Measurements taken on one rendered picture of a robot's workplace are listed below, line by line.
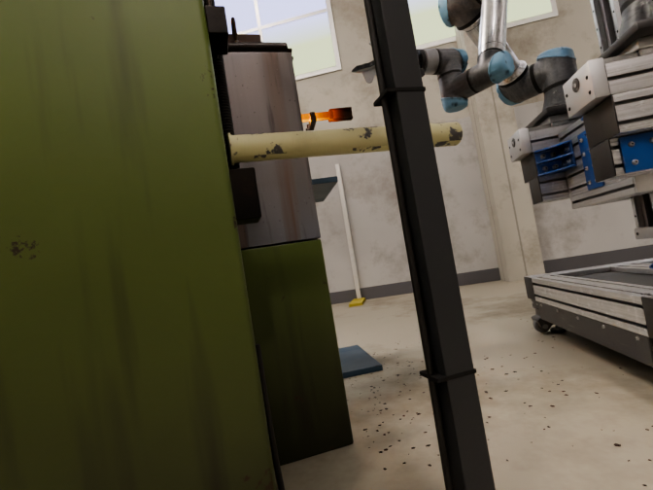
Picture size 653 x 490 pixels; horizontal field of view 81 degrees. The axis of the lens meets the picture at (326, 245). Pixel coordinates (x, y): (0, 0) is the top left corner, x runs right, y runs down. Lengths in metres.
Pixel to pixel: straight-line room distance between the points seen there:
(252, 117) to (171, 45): 0.32
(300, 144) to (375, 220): 3.24
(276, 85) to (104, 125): 0.46
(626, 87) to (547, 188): 0.52
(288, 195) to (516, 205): 3.06
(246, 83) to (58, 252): 0.56
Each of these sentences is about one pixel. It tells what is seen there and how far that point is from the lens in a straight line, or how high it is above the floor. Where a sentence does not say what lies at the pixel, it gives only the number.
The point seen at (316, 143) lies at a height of 0.61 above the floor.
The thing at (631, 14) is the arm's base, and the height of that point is 0.88.
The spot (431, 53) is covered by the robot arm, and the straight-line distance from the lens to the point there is 1.33.
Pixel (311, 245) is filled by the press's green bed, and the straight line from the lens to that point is 0.87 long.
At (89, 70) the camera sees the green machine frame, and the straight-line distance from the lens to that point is 0.65.
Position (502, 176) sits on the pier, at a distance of 3.78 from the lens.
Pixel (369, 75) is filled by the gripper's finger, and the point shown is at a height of 0.97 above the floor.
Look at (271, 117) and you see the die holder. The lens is 0.93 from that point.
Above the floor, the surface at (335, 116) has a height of 0.98.
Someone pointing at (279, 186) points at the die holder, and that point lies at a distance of 0.88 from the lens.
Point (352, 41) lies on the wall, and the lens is 4.47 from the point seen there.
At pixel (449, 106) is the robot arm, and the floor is 0.83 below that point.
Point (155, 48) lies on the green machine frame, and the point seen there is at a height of 0.75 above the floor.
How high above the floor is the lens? 0.41
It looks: 3 degrees up
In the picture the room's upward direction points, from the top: 9 degrees counter-clockwise
